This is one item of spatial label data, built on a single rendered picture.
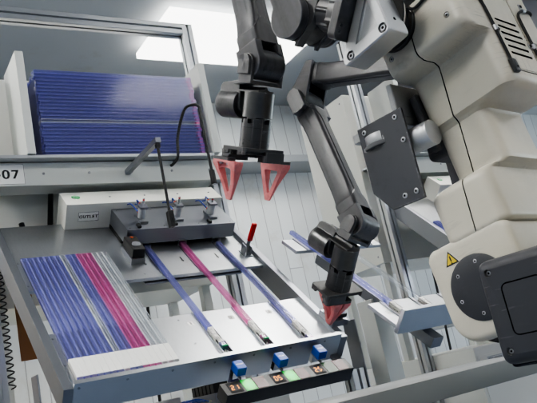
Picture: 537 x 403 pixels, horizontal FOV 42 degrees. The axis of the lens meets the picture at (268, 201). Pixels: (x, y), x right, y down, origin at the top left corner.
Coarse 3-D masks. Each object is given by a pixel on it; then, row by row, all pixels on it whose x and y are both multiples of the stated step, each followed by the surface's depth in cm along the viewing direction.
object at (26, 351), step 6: (30, 294) 200; (18, 318) 196; (18, 324) 196; (18, 330) 195; (24, 330) 196; (18, 336) 195; (24, 336) 196; (24, 342) 195; (24, 348) 194; (30, 348) 195; (24, 354) 194; (30, 354) 195; (24, 360) 194
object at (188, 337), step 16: (256, 304) 179; (288, 304) 182; (160, 320) 164; (176, 320) 166; (192, 320) 167; (208, 320) 168; (224, 320) 170; (240, 320) 171; (256, 320) 172; (272, 320) 174; (304, 320) 177; (176, 336) 160; (192, 336) 161; (208, 336) 162; (224, 336) 163; (240, 336) 165; (256, 336) 165; (272, 336) 167; (288, 336) 169; (176, 352) 154; (192, 352) 155; (208, 352) 156; (224, 352) 156; (64, 368) 142
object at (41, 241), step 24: (24, 240) 186; (48, 240) 189; (72, 240) 191; (96, 240) 194; (192, 240) 205; (120, 264) 184; (144, 264) 187; (168, 264) 189; (192, 264) 192; (216, 264) 195
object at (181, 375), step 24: (336, 336) 169; (192, 360) 149; (216, 360) 152; (264, 360) 160; (288, 360) 164; (312, 360) 169; (96, 384) 138; (120, 384) 141; (144, 384) 144; (168, 384) 148; (192, 384) 151
